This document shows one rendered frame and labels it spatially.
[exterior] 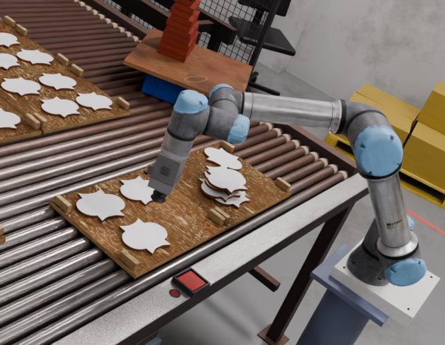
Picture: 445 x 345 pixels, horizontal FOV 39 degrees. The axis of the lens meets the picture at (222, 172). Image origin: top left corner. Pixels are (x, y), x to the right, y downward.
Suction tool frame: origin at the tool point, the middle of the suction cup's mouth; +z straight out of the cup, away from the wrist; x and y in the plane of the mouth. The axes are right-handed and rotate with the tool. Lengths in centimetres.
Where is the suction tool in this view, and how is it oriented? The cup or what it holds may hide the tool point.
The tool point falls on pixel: (158, 198)
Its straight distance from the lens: 168.6
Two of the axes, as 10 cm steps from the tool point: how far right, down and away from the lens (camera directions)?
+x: 9.2, 4.0, -0.5
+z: -3.3, 8.1, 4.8
